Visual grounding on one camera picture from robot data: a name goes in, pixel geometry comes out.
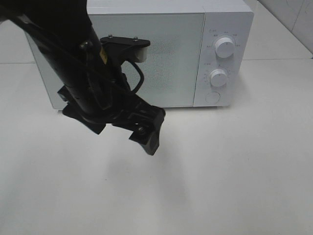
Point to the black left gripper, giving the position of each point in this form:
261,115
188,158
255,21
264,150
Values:
119,106

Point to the white microwave oven body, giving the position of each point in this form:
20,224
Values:
232,18

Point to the upper white microwave knob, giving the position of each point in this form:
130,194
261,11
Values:
224,47

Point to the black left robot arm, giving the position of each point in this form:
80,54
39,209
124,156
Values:
100,76

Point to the round white door button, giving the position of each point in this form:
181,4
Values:
213,97

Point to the white microwave door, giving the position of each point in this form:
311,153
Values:
171,66

